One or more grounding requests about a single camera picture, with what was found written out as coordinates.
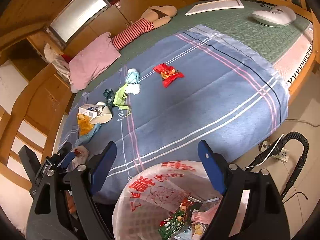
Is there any blue striped blanket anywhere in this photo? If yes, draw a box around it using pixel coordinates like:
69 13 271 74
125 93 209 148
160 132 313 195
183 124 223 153
61 24 290 204

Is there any white plush toy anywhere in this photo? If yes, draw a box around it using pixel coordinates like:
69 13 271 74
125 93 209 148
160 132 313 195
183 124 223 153
44 43 62 63

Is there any white plastic bag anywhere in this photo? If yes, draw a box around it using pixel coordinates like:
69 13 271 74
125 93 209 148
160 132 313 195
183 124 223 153
67 145 90 172

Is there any green bed mat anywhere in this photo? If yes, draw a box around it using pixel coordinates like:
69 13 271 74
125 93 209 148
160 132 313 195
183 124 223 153
74 0 310 103

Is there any white power strip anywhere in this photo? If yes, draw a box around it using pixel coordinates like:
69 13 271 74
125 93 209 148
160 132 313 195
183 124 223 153
259 140 289 163

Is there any green snack packet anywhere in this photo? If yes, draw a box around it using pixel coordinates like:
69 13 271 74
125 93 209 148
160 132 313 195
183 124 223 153
158 197 202 239

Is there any wooden bed rail left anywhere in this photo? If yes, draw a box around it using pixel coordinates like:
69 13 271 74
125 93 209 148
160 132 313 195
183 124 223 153
1 64 72 190

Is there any striped plush doll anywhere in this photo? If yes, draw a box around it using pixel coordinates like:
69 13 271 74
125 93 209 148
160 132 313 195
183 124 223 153
112 5 177 50

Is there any dark green wrapper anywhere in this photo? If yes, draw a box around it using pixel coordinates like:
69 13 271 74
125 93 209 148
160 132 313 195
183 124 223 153
103 89 115 109

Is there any person's left hand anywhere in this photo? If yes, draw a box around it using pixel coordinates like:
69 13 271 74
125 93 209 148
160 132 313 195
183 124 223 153
66 194 76 213

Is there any white curved device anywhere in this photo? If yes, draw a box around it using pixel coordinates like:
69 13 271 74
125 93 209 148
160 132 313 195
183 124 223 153
252 6 296 27

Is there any light blue white tissue wad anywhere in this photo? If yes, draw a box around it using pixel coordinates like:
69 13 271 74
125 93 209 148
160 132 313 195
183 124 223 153
125 68 140 95

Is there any white flat tray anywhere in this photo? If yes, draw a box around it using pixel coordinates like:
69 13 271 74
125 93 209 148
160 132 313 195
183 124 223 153
185 0 244 16

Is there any orange chip bag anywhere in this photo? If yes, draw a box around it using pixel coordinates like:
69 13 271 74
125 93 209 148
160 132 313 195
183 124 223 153
77 113 94 136

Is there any light blue wrapper strip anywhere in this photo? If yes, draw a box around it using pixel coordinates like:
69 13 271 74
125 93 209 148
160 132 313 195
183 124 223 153
74 124 101 147

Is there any red snack bag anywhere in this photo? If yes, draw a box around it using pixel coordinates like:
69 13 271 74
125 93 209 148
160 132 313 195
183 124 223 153
153 63 184 88

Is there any lime green wrapper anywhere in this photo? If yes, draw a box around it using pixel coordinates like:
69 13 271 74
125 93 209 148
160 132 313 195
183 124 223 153
113 83 131 116

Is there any pink pillow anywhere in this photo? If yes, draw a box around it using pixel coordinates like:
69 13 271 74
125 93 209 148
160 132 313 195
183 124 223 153
69 32 121 93

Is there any black corrugated cable hose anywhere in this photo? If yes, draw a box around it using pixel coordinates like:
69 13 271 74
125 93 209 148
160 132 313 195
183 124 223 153
246 131 310 201

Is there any white printed trash bag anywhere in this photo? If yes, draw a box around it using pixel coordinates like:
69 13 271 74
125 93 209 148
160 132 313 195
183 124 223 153
112 160 251 240

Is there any wooden bed rail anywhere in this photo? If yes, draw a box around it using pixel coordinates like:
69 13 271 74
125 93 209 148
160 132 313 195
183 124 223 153
269 0 319 63
1 64 72 190

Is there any wooden bed rail right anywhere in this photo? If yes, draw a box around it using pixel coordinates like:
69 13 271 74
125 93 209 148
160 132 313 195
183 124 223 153
269 0 319 63

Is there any white barcode carton box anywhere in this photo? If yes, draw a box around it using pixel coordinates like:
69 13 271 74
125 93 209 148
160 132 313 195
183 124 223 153
78 103 102 118

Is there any pink printed plastic package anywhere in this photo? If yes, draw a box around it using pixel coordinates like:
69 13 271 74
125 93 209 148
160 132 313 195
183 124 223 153
191 205 219 225

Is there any frosted window left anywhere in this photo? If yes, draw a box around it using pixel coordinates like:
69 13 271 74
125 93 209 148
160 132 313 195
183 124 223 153
50 0 108 43

